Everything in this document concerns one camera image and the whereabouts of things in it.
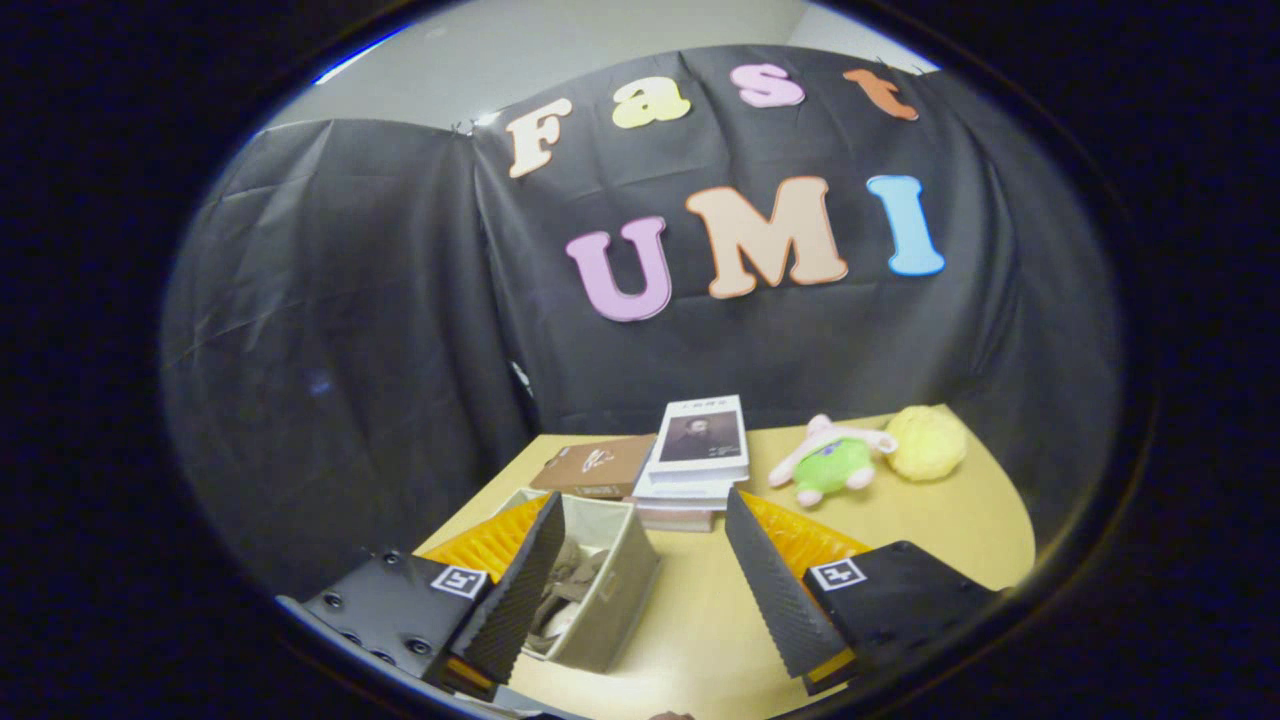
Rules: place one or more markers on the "brown cover book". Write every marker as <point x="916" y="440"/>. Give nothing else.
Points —
<point x="595" y="462"/>

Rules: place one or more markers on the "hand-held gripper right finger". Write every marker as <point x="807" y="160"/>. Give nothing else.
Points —
<point x="780" y="600"/>

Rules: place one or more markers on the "green plush toy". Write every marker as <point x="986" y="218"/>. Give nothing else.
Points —
<point x="835" y="470"/>

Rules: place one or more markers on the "plain white book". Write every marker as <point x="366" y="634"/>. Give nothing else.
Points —
<point x="690" y="492"/>

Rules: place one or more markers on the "reddish spine book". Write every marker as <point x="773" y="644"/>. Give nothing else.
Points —
<point x="675" y="518"/>

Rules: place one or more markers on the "yellow fluffy plush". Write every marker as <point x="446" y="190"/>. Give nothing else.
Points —
<point x="925" y="442"/>

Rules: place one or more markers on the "beige fabric storage box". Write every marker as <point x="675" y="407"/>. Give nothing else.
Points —
<point x="625" y="590"/>

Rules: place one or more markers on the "black backdrop cloth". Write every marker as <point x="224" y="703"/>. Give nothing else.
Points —
<point x="350" y="330"/>

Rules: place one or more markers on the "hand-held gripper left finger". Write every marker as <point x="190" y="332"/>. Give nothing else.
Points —
<point x="515" y="600"/>

